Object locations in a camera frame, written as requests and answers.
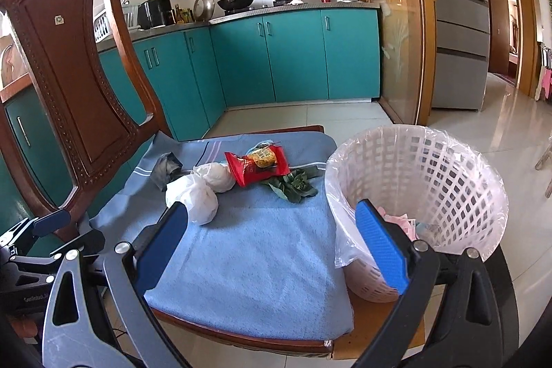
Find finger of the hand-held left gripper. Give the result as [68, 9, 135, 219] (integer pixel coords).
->
[0, 208, 72, 253]
[11, 227, 107, 279]

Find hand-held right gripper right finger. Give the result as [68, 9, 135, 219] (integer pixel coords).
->
[354, 198, 504, 368]

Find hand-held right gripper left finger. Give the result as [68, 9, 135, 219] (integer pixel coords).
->
[41, 201, 191, 368]

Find pink plastic bag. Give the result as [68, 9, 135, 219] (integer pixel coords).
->
[379, 210, 419, 241]

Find white plastic lattice basket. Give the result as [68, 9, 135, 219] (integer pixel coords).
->
[324, 125, 510, 303]

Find clear plastic bin liner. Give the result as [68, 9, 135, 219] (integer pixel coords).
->
[324, 127, 510, 269]

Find white plastic bag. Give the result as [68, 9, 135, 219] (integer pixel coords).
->
[193, 162, 236, 195]
[165, 174, 219, 226]

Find grey crumpled bag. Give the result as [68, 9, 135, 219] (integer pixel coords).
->
[151, 152, 184, 192]

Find brown flat board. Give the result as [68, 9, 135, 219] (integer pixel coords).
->
[332, 299, 427, 360]

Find blue striped seat cushion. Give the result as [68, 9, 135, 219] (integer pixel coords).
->
[88, 131, 356, 345]

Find green vegetable leaves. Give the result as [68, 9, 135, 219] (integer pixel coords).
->
[261, 169, 319, 204]

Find red snack packet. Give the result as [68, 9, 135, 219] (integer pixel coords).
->
[224, 144, 293, 188]

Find yellow pastry in clear wrapper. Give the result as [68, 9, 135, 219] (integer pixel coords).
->
[245, 139, 283, 170]

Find carved wooden chair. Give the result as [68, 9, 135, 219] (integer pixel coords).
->
[0, 0, 358, 360]

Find beige cutting board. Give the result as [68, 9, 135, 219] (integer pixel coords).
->
[0, 44, 33, 90]

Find wooden bench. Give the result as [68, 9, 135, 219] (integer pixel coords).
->
[535, 137, 552, 196]

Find white dish rack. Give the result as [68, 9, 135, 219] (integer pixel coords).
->
[92, 3, 139, 41]

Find teal base kitchen cabinets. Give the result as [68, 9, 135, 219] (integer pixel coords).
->
[0, 3, 382, 231]

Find wood framed glass door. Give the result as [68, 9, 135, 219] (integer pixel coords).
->
[354, 0, 434, 127]

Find pink hanging cloth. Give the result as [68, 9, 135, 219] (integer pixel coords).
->
[537, 66, 552, 101]

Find grey refrigerator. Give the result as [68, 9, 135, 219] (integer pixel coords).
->
[416, 0, 492, 112]

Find black air fryer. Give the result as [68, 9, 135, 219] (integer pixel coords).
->
[137, 0, 175, 30]

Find brown wooden door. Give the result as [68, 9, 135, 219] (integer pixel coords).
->
[486, 0, 518, 86]

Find black wok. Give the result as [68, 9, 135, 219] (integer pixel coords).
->
[217, 0, 256, 12]

